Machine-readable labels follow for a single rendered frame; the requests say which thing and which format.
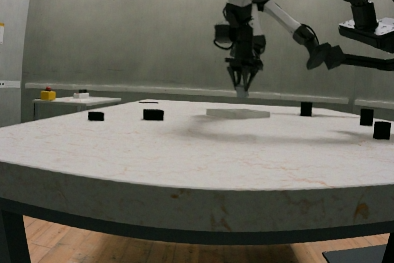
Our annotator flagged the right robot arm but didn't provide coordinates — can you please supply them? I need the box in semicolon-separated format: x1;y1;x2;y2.
249;0;329;65

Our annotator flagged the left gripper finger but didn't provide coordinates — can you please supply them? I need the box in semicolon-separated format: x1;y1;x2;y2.
242;67;259;92
227;67;243;91

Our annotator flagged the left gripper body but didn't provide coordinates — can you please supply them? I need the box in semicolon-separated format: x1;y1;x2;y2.
225;42;262;69

